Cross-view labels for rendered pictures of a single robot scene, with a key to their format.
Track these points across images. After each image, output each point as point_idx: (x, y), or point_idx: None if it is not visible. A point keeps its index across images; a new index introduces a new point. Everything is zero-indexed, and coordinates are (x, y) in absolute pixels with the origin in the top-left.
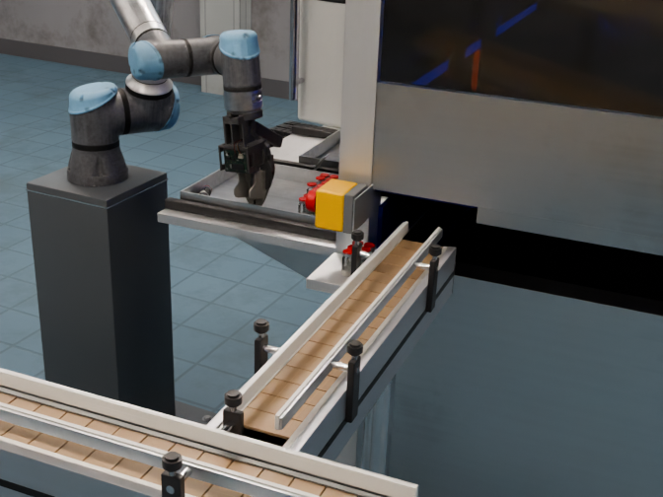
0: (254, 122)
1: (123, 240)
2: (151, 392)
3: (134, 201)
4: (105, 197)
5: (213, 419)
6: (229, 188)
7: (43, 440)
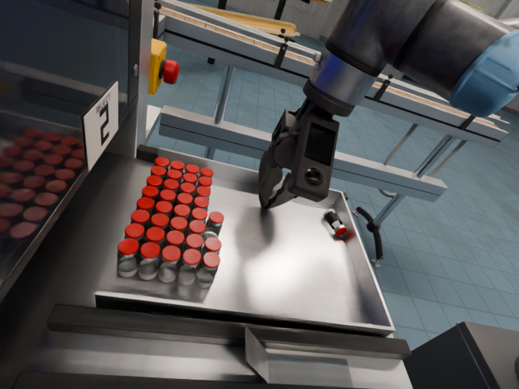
0: (310, 106)
1: (434, 370)
2: None
3: (479, 386)
4: (473, 326)
5: (163, 16)
6: (334, 260)
7: (212, 26)
